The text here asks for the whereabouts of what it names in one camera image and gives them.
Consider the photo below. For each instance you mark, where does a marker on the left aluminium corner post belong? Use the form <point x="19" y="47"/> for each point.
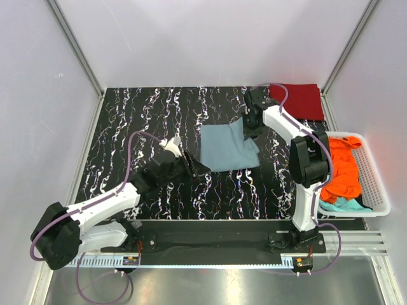
<point x="70" y="37"/>

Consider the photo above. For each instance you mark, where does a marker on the aluminium corner post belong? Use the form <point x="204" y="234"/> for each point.
<point x="70" y="37"/>
<point x="356" y="34"/>

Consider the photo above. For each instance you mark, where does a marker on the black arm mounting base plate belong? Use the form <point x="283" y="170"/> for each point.
<point x="221" y="243"/>

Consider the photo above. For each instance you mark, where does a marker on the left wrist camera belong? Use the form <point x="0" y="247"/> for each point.
<point x="172" y="145"/>

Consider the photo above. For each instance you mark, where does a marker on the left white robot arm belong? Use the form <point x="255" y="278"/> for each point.
<point x="62" y="233"/>

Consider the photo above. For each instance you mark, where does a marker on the orange t-shirt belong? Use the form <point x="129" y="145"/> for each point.
<point x="345" y="182"/>

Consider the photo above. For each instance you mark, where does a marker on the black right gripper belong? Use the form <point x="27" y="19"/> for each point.
<point x="248" y="133"/>

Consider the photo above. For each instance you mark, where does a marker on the white plastic laundry basket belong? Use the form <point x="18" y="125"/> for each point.
<point x="373" y="193"/>

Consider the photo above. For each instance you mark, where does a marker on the teal t-shirt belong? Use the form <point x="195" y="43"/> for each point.
<point x="343" y="205"/>

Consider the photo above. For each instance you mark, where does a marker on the aluminium frame rail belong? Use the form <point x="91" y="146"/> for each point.
<point x="355" y="243"/>

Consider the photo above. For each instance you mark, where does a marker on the light blue t-shirt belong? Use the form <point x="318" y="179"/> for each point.
<point x="224" y="148"/>

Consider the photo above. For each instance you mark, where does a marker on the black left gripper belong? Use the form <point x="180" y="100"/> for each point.
<point x="196" y="168"/>

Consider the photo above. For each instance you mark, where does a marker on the folded red t-shirt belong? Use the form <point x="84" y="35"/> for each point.
<point x="304" y="102"/>

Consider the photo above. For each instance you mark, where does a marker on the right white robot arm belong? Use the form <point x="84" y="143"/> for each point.
<point x="310" y="164"/>

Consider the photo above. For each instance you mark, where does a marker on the right aluminium corner post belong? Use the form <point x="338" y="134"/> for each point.
<point x="356" y="34"/>

